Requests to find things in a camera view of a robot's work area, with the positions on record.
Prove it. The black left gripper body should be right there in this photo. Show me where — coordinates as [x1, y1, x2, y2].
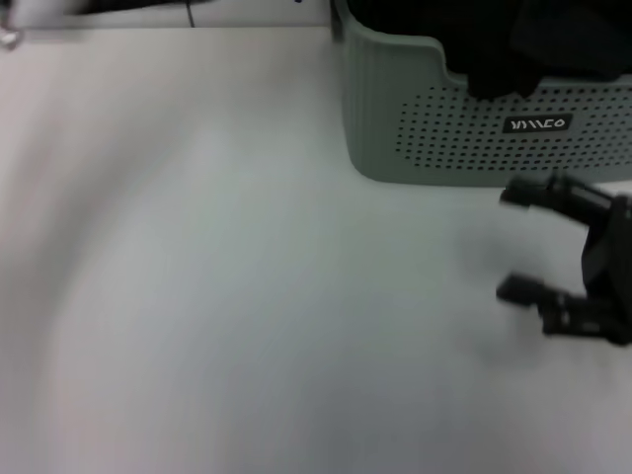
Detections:
[63, 0, 218, 16]

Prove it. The grey-green perforated storage box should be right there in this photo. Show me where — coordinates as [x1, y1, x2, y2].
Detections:
[330, 0, 632, 188]

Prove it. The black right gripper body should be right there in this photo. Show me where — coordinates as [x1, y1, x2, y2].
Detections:
[580, 194, 632, 347]

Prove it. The left arm cable with connector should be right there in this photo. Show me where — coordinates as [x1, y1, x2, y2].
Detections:
[0, 0, 25, 51]

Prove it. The black cloth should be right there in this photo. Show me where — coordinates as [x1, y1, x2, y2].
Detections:
[345, 0, 632, 103]

